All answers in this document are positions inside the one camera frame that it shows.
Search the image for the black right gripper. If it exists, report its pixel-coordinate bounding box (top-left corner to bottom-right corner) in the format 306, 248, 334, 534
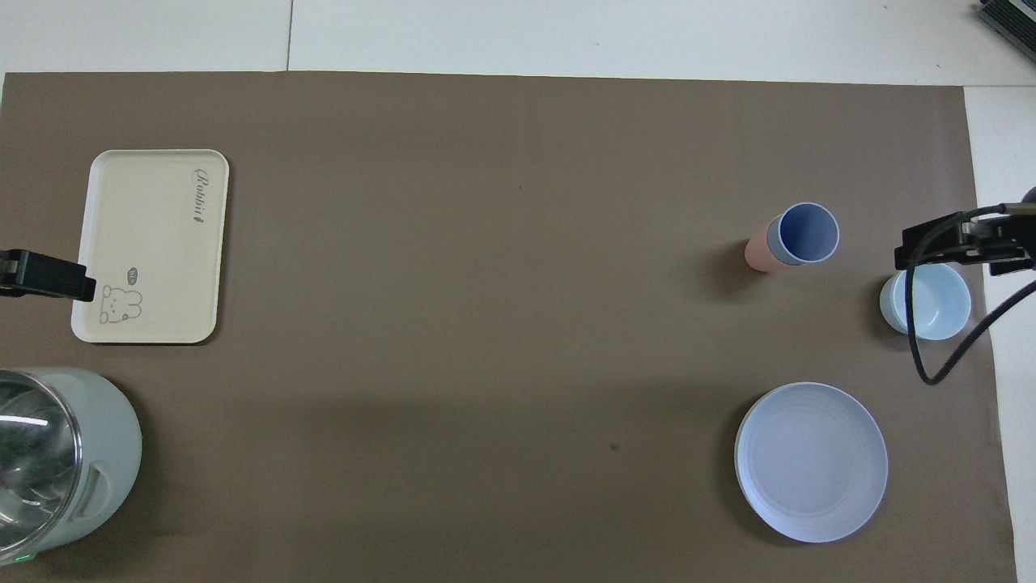
894, 212, 1036, 277

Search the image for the blue plastic cup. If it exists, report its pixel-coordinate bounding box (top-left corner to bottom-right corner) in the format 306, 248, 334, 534
766, 202, 841, 267

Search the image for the pink plastic cup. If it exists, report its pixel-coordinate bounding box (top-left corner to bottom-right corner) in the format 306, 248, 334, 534
744, 214, 787, 274

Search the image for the cream rabbit print tray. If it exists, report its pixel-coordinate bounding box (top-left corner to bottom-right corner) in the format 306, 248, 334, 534
70, 149, 230, 346

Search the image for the light blue bowl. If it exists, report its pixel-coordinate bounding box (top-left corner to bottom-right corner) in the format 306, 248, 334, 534
879, 262, 973, 342

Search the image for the pale green steel-lined cooker pot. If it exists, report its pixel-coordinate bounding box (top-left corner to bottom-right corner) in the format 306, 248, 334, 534
0, 368, 144, 566

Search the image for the dark grey ribbed device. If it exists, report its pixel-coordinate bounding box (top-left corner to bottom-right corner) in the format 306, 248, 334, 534
975, 0, 1036, 43

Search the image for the pale blue round plate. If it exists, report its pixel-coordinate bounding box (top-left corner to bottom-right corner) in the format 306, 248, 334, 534
734, 382, 890, 544

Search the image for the brown table mat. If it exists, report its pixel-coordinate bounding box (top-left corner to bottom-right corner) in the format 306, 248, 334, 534
0, 71, 1018, 583

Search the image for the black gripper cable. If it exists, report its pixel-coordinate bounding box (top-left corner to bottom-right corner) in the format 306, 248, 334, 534
905, 204, 1036, 386

